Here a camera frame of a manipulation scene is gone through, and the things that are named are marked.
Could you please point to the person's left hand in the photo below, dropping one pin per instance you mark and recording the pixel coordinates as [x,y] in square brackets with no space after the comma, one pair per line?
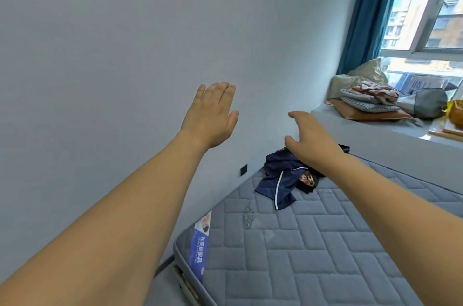
[210,117]

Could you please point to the person's right hand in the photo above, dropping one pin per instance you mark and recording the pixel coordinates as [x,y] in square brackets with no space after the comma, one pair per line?
[317,146]

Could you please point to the black colourful patterned sweatshirt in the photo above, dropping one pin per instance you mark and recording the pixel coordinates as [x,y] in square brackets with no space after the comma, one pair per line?
[307,180]

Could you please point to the shiny navy track pants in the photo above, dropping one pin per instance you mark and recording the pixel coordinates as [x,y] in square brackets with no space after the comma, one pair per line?
[278,179]

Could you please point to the person's right forearm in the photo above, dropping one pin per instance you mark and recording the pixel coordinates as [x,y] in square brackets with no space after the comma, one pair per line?
[405,230]

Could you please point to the person's left forearm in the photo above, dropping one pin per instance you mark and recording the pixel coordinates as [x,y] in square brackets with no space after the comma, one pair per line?
[101,244]

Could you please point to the brown flat cushion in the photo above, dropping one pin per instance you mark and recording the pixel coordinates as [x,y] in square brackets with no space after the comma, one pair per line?
[362,115]

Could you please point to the black square patch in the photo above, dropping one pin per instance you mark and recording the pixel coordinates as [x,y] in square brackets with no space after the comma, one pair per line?
[244,170]

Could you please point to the grey green pillow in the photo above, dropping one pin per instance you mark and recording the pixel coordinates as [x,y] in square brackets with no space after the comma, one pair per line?
[338,86]

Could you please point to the beige plastic bag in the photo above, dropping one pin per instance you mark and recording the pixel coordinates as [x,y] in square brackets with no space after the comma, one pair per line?
[372,70]

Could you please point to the grey quilted mattress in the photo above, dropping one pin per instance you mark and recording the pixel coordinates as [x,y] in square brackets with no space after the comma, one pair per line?
[304,251]

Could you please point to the grey bag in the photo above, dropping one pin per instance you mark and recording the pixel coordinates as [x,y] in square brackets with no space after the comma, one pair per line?
[427,103]

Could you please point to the wicker basket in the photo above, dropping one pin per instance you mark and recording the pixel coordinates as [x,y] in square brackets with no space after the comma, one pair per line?
[456,112]

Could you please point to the blue curtain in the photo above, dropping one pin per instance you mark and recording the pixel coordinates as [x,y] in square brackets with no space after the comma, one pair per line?
[369,12]

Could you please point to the window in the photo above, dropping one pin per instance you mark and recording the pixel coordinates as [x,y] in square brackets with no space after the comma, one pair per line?
[427,12]

